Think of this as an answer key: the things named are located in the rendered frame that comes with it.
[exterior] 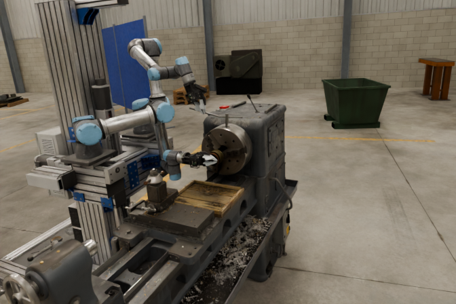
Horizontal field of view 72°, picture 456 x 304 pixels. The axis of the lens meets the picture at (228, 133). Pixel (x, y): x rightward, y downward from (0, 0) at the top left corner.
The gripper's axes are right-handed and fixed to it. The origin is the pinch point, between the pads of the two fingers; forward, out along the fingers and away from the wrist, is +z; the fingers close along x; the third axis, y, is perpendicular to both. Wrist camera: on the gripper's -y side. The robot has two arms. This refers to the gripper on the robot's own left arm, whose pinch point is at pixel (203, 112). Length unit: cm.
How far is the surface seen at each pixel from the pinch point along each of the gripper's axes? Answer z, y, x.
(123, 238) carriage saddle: 40, 73, -20
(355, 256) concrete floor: 156, -78, 36
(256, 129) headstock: 22.9, -18.3, 20.4
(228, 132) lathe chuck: 17.2, -2.7, 9.4
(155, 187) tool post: 25, 57, -4
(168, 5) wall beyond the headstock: -422, -897, -547
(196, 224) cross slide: 45, 60, 13
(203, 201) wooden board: 47, 26, -6
